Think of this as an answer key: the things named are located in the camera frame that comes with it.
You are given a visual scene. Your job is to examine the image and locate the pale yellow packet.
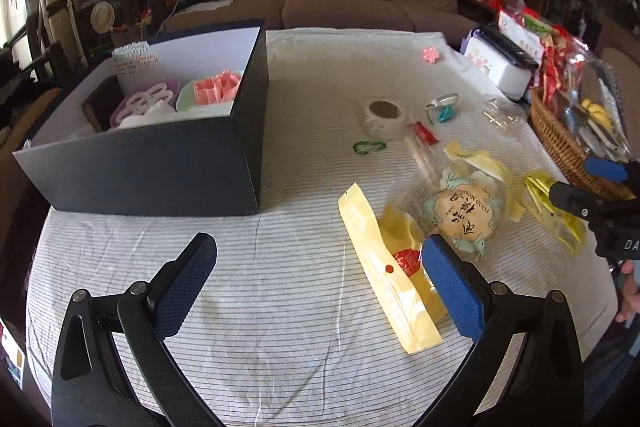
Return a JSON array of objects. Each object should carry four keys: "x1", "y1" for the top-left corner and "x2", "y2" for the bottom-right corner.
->
[{"x1": 444, "y1": 141, "x2": 526, "y2": 220}]

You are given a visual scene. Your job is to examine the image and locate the green carabiner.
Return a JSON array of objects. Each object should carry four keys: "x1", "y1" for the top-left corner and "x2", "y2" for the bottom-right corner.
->
[{"x1": 352, "y1": 139, "x2": 388, "y2": 155}]

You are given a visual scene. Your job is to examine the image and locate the round white tin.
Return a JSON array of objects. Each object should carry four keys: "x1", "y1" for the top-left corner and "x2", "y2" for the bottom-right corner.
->
[{"x1": 90, "y1": 1, "x2": 121, "y2": 32}]

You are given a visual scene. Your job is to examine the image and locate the pile of snack packets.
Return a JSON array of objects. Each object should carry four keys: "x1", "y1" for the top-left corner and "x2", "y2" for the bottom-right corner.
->
[{"x1": 497, "y1": 2, "x2": 638, "y2": 162}]

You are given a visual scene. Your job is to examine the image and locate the clear packet of white sticks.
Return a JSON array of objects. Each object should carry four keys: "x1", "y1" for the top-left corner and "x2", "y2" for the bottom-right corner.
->
[{"x1": 402, "y1": 119, "x2": 441, "y2": 168}]

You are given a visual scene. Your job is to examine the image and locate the bright yellow sachet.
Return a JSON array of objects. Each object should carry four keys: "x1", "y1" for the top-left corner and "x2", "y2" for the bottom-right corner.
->
[
  {"x1": 524, "y1": 172, "x2": 558, "y2": 218},
  {"x1": 535, "y1": 202, "x2": 588, "y2": 253}
]

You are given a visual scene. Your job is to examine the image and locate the white tissue box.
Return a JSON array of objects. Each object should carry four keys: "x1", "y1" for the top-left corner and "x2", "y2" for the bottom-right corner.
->
[{"x1": 462, "y1": 27, "x2": 532, "y2": 100}]

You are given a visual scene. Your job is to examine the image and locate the pale green bowl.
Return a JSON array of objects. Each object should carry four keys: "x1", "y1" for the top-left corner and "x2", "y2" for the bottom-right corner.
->
[{"x1": 176, "y1": 74, "x2": 246, "y2": 112}]

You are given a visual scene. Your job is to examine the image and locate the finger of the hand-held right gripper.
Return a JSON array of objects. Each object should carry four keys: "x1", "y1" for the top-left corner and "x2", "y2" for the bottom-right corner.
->
[
  {"x1": 548, "y1": 181, "x2": 608, "y2": 220},
  {"x1": 584, "y1": 157, "x2": 640, "y2": 185}
]

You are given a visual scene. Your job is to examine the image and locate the long yellow packet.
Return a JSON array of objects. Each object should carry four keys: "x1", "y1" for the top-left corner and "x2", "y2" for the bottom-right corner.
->
[{"x1": 337, "y1": 182, "x2": 443, "y2": 355}]

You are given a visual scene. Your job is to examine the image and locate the wicker basket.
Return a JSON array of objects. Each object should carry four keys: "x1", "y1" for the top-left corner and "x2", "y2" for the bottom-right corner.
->
[{"x1": 529, "y1": 86, "x2": 636, "y2": 200}]

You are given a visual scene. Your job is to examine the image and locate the black storage box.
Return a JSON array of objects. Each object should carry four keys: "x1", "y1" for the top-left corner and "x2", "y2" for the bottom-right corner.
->
[{"x1": 12, "y1": 18, "x2": 271, "y2": 217}]

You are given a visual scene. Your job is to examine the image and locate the clear round pastry packet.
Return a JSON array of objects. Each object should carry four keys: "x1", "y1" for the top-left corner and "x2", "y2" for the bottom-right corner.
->
[{"x1": 385, "y1": 159, "x2": 526, "y2": 265}]

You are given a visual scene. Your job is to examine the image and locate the striped white tablecloth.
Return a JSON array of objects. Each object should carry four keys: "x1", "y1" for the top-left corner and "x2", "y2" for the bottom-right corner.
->
[{"x1": 25, "y1": 29, "x2": 621, "y2": 427}]

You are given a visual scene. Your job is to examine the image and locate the white tape roll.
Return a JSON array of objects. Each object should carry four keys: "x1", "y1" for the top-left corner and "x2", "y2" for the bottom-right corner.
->
[{"x1": 362, "y1": 99, "x2": 408, "y2": 140}]

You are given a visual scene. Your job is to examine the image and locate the white lace card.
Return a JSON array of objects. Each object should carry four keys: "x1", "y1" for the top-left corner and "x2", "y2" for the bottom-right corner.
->
[{"x1": 112, "y1": 42, "x2": 160, "y2": 92}]

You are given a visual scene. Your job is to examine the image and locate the purple flower cutters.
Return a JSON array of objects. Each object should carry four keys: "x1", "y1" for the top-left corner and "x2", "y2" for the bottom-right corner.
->
[{"x1": 109, "y1": 80, "x2": 181, "y2": 128}]

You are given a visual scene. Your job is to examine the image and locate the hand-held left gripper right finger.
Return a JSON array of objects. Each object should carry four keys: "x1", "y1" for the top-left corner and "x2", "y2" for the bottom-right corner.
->
[{"x1": 415, "y1": 234, "x2": 586, "y2": 427}]

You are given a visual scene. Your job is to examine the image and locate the black remote control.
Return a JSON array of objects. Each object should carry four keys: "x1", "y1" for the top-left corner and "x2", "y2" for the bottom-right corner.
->
[{"x1": 477, "y1": 24, "x2": 541, "y2": 70}]

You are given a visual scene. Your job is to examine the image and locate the person's right hand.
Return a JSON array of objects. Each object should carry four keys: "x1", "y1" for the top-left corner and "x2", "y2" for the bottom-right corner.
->
[{"x1": 615, "y1": 259, "x2": 640, "y2": 325}]

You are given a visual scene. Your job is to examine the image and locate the yellow packet with red seal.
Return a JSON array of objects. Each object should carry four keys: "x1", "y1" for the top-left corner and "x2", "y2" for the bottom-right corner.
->
[{"x1": 377, "y1": 207, "x2": 451, "y2": 323}]

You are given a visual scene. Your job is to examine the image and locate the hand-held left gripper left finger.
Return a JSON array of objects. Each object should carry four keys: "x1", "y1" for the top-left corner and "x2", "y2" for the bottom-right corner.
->
[{"x1": 51, "y1": 232, "x2": 221, "y2": 427}]

